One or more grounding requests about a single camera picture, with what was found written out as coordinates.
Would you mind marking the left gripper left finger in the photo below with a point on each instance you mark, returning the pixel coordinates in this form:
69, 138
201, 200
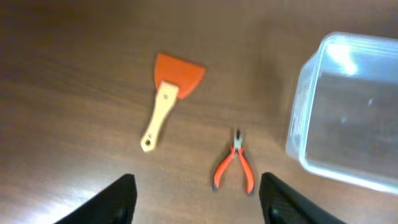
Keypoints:
113, 205

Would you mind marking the clear plastic container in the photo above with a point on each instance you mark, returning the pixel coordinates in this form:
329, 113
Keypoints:
343, 124

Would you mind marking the orange scraper wooden handle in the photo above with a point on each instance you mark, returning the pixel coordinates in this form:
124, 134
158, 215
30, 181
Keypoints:
175, 79

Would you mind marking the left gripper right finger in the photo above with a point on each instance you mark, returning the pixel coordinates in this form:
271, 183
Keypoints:
281, 203

